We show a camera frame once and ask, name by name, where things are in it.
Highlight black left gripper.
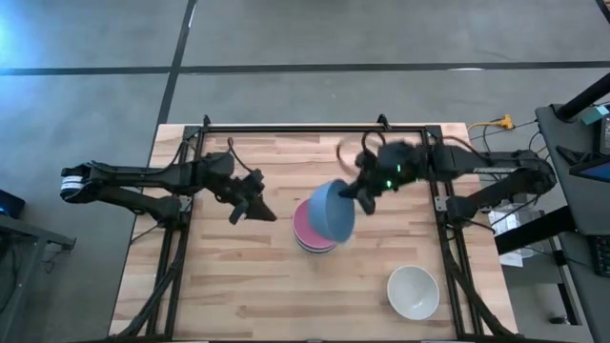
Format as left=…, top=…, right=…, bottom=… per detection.
left=216, top=174, right=278, bottom=225

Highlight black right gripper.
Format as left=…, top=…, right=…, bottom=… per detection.
left=337, top=140, right=426, bottom=216

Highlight blue bowl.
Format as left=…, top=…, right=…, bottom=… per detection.
left=307, top=179, right=356, bottom=243

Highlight pink bowl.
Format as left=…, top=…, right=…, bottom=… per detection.
left=291, top=198, right=340, bottom=252

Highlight white bowl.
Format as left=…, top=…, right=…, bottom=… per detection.
left=386, top=264, right=440, bottom=321

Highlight white paper sheet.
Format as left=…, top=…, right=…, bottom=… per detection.
left=498, top=248, right=525, bottom=269

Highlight grey side desk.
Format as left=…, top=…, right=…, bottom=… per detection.
left=534, top=102, right=610, bottom=343

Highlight grey metal stand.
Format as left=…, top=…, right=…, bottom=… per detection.
left=0, top=213, right=77, bottom=343

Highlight black tablet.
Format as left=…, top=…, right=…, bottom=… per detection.
left=569, top=154, right=610, bottom=185

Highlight black pole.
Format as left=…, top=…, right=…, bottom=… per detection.
left=555, top=71, right=610, bottom=121

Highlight dark electronic device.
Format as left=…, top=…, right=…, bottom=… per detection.
left=0, top=189, right=27, bottom=219

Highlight black keyboard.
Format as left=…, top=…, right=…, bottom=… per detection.
left=592, top=234, right=610, bottom=278

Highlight teal box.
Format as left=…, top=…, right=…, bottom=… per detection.
left=581, top=105, right=610, bottom=126

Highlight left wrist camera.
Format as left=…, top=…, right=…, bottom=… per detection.
left=243, top=169, right=266, bottom=192

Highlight black aluminium frame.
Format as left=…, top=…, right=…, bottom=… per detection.
left=112, top=113, right=523, bottom=343

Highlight black floor cable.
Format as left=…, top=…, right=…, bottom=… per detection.
left=476, top=123, right=554, bottom=158

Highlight yellow power cable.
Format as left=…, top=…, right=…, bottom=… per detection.
left=466, top=113, right=516, bottom=144

